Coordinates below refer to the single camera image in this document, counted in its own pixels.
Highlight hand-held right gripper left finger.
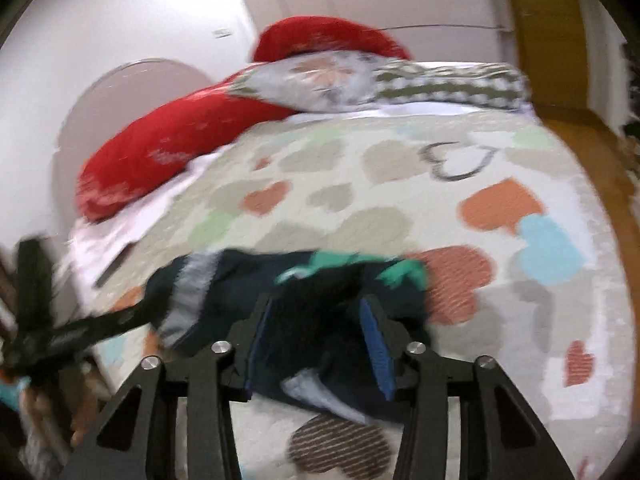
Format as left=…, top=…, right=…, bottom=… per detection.
left=59, top=292, right=274, bottom=480

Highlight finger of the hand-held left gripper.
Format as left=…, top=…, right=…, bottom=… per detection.
left=47, top=296, right=162, bottom=356

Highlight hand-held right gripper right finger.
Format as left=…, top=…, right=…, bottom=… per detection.
left=358, top=295, right=576, bottom=480

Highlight dark pants with green trim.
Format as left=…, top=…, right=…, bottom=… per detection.
left=144, top=249, right=432, bottom=425

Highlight white bed sheet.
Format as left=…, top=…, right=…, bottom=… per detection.
left=67, top=152, right=223, bottom=286

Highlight heart print blanket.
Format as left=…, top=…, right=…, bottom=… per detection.
left=92, top=110, right=632, bottom=480

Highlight long red pillow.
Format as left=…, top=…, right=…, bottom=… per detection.
left=76, top=62, right=296, bottom=222

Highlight white headboard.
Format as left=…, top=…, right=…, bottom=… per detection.
left=52, top=59, right=216, bottom=233

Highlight grey floral pillow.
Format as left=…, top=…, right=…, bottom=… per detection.
left=229, top=52, right=396, bottom=113

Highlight olive white patterned pillow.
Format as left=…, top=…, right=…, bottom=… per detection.
left=372, top=59, right=533, bottom=111

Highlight red round pillow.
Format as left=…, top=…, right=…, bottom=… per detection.
left=251, top=16, right=413, bottom=63

